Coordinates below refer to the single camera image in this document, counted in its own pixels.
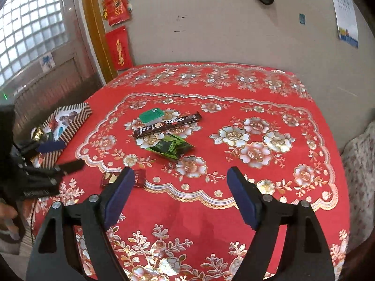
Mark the red decorated wall poster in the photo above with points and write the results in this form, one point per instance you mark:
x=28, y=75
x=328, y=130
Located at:
x=115, y=0

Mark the striped cardboard box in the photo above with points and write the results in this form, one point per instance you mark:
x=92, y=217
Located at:
x=74, y=123

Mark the dark red snack packet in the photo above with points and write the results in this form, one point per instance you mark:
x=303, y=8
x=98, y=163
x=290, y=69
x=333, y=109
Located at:
x=139, y=178

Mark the glass block window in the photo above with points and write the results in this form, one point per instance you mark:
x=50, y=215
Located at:
x=29, y=29

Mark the small green packet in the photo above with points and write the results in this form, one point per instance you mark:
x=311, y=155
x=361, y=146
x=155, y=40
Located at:
x=151, y=115

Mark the light blue white packet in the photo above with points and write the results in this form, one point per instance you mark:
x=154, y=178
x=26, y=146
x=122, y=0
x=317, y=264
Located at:
x=60, y=130

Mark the blue white sticker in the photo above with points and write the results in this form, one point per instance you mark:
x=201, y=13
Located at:
x=47, y=61

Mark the wall calendar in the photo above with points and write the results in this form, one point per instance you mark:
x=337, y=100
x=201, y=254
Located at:
x=345, y=14

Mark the small blue wall sticker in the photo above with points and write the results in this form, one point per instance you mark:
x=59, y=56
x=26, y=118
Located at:
x=302, y=18

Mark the gold snack packet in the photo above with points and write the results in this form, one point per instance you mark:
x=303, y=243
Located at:
x=36, y=133

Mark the red floral tablecloth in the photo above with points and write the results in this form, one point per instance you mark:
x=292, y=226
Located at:
x=205, y=210

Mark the yellow door frame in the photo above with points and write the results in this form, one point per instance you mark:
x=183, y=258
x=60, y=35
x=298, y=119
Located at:
x=93, y=26

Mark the person's left hand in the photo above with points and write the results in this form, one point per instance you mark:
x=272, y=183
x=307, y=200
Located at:
x=6, y=212

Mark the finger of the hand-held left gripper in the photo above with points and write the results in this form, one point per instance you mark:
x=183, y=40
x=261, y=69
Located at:
x=71, y=166
x=51, y=147

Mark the brown wrapped snack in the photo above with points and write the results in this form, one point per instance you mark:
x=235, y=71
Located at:
x=66, y=118

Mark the dark brown coffee stick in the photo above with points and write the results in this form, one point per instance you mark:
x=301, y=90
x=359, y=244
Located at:
x=167, y=124

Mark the brown slatted panel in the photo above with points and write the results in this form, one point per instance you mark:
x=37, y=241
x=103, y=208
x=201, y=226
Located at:
x=58, y=85

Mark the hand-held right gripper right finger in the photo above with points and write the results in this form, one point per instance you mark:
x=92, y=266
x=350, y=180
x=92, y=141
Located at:
x=243, y=199

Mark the red gold-print wall poster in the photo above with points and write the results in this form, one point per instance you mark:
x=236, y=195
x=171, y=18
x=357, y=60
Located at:
x=118, y=49

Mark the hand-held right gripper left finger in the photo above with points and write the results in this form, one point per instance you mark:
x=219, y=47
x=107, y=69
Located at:
x=120, y=199

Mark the floral cloth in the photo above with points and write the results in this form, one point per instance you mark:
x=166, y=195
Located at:
x=361, y=166

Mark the green snack packet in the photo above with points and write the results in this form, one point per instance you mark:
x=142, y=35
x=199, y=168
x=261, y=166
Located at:
x=170, y=147

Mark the red orange snack packet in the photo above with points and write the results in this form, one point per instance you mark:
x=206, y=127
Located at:
x=52, y=122

